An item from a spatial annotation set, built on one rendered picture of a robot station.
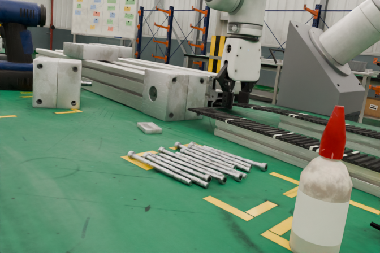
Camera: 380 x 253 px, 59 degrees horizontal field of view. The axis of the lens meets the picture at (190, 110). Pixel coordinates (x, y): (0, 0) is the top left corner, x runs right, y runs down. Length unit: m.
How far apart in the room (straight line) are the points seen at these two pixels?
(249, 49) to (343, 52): 0.39
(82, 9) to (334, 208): 6.95
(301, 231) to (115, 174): 0.21
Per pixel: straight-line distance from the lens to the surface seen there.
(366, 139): 0.66
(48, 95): 0.73
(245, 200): 0.37
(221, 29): 4.30
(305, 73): 1.05
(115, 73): 0.87
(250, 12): 0.81
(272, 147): 0.53
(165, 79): 0.66
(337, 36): 1.12
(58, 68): 0.72
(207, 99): 0.85
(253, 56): 0.83
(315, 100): 1.04
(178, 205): 0.34
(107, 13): 6.74
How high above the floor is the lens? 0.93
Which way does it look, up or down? 11 degrees down
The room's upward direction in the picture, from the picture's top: 6 degrees clockwise
